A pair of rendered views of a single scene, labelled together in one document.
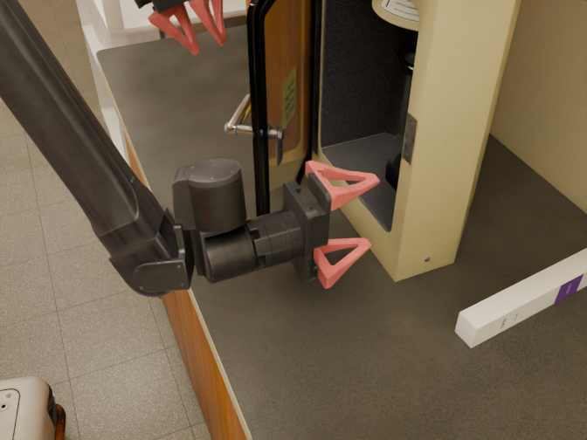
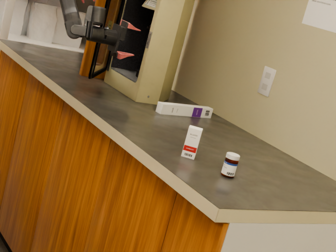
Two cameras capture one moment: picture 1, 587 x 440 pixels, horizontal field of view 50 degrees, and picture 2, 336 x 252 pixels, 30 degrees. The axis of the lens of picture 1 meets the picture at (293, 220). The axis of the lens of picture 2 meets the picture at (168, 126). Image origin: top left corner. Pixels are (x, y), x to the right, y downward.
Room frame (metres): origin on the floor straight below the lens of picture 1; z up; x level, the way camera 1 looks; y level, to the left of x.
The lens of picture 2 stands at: (-1.84, 0.18, 1.46)
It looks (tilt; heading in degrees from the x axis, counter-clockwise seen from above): 13 degrees down; 349
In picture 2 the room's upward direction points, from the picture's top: 15 degrees clockwise
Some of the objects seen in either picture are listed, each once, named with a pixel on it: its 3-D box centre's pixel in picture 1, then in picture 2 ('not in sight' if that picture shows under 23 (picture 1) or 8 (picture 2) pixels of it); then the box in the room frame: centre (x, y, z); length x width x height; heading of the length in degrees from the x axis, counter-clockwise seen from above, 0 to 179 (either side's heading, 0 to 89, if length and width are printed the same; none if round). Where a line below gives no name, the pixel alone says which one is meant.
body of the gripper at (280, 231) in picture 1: (278, 237); (109, 37); (0.51, 0.02, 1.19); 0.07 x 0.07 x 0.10; 23
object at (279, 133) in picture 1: (276, 145); not in sight; (0.71, 0.02, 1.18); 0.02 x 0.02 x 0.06; 75
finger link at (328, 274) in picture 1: (334, 244); (123, 49); (0.53, -0.05, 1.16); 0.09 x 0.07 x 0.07; 113
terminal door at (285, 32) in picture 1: (286, 99); (107, 29); (0.81, 0.01, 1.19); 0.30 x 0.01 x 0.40; 165
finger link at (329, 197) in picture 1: (338, 197); (128, 31); (0.54, -0.05, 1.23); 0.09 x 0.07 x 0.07; 113
